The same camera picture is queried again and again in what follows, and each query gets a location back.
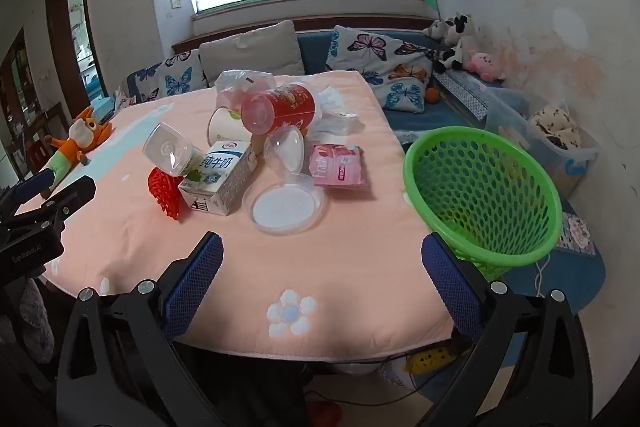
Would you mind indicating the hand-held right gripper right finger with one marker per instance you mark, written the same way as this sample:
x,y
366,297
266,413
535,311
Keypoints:
x,y
450,277

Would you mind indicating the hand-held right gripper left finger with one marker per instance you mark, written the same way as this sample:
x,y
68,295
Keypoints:
x,y
200,277

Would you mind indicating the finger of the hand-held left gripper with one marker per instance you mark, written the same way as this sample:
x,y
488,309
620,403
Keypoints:
x,y
30,187
75,194

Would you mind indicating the green plastic basket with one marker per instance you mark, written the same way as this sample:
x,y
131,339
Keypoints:
x,y
510,263

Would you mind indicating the red mesh ball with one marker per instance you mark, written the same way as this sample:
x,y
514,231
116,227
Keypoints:
x,y
165,192

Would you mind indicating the white green milk carton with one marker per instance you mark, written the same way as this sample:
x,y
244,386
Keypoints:
x,y
220,177

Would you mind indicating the clear plastic jar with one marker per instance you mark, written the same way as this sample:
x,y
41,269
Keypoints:
x,y
170,149

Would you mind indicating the clear round plastic container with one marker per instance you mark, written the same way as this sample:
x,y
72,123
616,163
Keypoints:
x,y
285,207

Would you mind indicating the white paper cup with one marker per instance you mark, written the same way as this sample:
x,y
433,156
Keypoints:
x,y
225,127

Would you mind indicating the pink snack packet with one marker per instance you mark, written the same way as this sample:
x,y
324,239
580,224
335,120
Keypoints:
x,y
335,164

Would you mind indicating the red printed plastic cup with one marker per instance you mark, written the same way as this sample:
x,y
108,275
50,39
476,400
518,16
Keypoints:
x,y
285,107

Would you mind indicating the clear wrapper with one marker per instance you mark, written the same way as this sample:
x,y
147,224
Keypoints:
x,y
335,117

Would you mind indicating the white plastic bag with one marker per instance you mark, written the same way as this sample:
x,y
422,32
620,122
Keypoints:
x,y
240,82

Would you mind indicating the yellow power strip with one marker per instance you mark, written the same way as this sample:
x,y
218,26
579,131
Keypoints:
x,y
430,359

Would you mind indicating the blue tissue box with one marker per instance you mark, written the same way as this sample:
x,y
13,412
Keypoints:
x,y
102,108

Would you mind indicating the pink blanket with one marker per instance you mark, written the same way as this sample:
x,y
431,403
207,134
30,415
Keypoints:
x,y
300,257

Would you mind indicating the colourful children's book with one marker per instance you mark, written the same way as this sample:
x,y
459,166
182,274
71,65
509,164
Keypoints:
x,y
575,232

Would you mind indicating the small butterfly print pillow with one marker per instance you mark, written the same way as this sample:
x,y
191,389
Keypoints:
x,y
175,77

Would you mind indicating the clear plastic storage box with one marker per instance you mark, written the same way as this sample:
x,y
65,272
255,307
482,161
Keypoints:
x,y
550,157

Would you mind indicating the blue sofa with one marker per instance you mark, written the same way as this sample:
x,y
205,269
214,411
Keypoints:
x,y
425,122

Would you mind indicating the small orange ball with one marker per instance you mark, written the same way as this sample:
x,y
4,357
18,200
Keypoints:
x,y
432,95

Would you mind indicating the blue white patterned cloth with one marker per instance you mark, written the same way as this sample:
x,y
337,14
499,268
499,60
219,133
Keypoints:
x,y
465,94

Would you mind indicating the red plastic stool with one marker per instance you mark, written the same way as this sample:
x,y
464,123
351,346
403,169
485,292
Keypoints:
x,y
322,414

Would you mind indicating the cream patterned cloth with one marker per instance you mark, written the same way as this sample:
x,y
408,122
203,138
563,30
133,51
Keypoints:
x,y
555,124

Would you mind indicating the pink plush toy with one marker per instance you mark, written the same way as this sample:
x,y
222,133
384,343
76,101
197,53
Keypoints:
x,y
482,64

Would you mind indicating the beige cushion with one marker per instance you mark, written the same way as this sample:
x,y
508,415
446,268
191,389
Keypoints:
x,y
250,52

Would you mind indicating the large butterfly print pillow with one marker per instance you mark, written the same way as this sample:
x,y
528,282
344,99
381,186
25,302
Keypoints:
x,y
380,57

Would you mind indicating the grey plush toy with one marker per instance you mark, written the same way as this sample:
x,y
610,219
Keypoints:
x,y
436,29

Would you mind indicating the wooden door frame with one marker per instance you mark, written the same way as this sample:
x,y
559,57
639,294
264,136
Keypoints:
x,y
57,32

